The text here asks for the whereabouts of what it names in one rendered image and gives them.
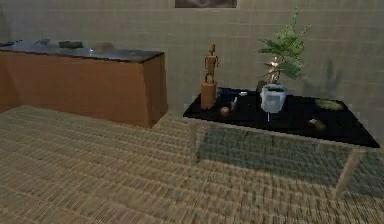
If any dark blue flat object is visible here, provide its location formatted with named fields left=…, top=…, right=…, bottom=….
left=216, top=87, right=242, bottom=100

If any brown wooden figure statue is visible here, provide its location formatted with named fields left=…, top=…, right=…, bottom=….
left=200, top=41, right=220, bottom=110

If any green house plant white pot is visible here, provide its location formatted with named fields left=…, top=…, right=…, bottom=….
left=257, top=4, right=313, bottom=114

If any small brown round object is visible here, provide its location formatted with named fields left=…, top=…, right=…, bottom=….
left=308, top=117, right=327, bottom=131

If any black top table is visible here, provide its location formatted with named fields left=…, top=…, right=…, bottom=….
left=182, top=87, right=381, bottom=201

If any golden figure statue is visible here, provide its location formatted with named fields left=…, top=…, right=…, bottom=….
left=264, top=55, right=284, bottom=85

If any framed dark wall picture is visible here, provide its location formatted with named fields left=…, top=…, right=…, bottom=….
left=174, top=0, right=238, bottom=9

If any dark flat remote control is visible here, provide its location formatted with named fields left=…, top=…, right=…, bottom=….
left=58, top=40, right=84, bottom=50

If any brown cabinet with dark top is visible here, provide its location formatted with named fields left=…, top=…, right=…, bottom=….
left=0, top=39, right=169, bottom=130

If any green flat dish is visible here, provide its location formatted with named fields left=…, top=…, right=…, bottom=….
left=314, top=98, right=346, bottom=112

